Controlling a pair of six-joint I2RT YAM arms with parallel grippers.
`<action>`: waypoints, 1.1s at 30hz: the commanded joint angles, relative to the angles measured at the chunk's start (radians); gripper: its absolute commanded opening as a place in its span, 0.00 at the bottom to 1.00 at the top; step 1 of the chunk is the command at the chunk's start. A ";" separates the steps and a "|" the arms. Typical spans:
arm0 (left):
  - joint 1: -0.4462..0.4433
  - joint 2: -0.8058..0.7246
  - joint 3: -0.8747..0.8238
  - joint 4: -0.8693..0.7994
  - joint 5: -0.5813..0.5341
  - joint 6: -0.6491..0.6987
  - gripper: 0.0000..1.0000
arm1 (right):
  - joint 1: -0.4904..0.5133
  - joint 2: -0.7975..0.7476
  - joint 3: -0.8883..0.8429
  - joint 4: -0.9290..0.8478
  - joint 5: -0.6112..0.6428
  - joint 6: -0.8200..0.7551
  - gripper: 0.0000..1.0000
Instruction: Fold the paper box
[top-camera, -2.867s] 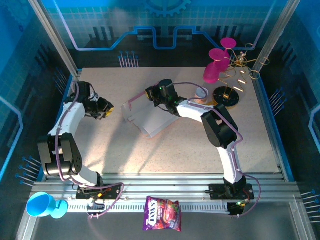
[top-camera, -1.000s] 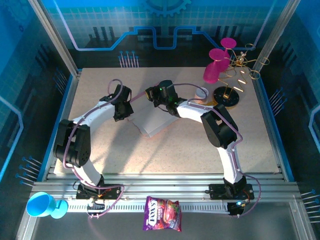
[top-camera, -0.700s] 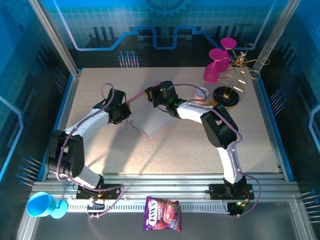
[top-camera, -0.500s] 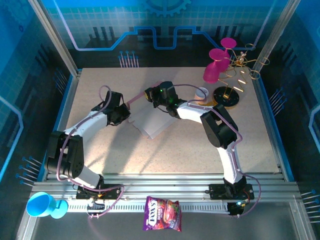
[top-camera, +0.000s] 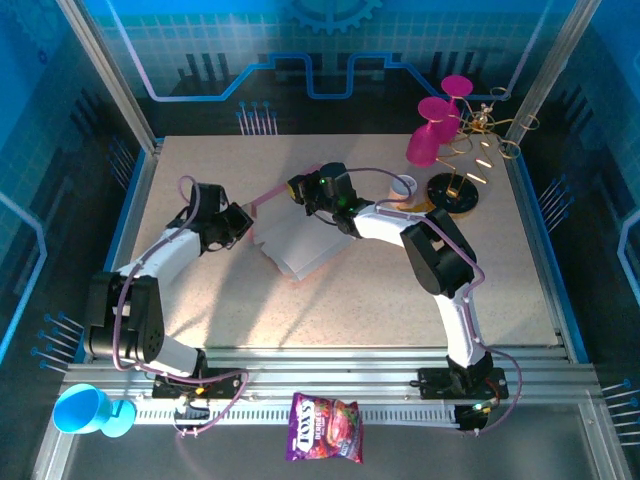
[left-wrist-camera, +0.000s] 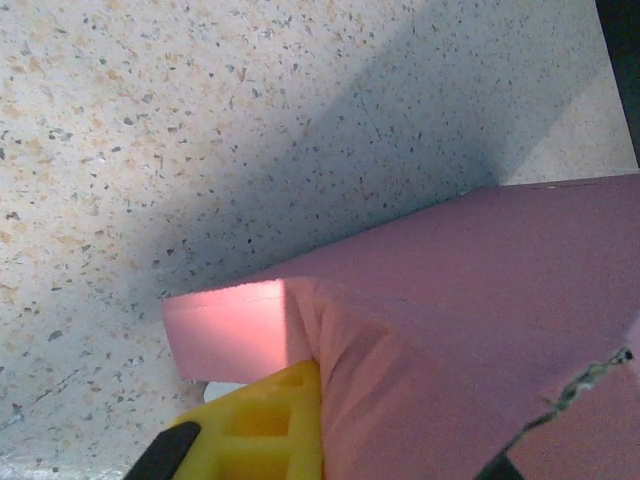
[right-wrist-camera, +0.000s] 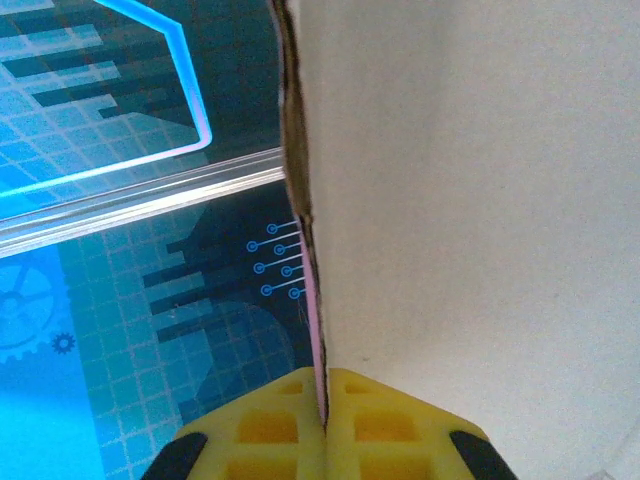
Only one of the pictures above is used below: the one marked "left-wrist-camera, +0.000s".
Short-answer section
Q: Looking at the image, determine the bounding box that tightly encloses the pink paper box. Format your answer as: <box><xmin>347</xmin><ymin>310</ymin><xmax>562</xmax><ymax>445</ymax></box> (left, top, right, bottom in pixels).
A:
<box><xmin>162</xmin><ymin>172</ymin><xmax>640</xmax><ymax>480</ymax></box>

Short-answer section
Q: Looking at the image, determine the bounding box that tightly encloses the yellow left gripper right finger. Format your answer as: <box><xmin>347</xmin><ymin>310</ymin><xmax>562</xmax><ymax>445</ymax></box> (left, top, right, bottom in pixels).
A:
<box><xmin>477</xmin><ymin>451</ymin><xmax>524</xmax><ymax>480</ymax></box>

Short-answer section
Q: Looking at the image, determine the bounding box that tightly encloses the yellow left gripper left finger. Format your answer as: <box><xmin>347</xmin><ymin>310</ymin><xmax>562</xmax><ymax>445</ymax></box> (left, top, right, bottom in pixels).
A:
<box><xmin>130</xmin><ymin>360</ymin><xmax>325</xmax><ymax>480</ymax></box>

